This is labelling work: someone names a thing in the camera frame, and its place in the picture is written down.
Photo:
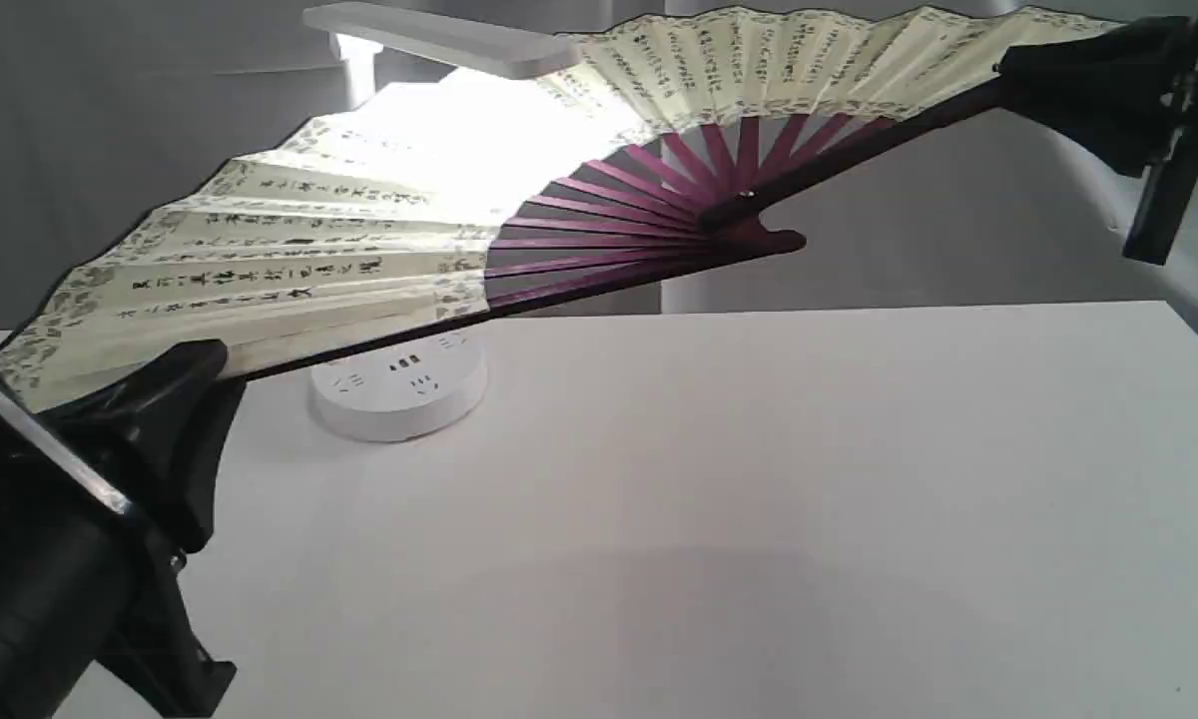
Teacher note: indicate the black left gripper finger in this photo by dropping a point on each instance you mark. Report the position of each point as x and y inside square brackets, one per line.
[158, 434]

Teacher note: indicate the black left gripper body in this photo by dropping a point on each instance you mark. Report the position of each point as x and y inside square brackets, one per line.
[86, 577]

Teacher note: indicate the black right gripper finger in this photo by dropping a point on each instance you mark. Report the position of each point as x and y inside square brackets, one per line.
[1114, 94]

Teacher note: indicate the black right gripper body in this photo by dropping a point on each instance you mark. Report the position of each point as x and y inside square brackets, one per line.
[1173, 178]

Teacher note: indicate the paper folding fan purple ribs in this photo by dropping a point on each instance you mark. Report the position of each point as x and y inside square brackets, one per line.
[477, 195]

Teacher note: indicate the grey backdrop curtain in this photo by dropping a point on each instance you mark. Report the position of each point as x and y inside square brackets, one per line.
[111, 108]

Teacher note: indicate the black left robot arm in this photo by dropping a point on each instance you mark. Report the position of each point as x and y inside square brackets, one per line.
[102, 501]

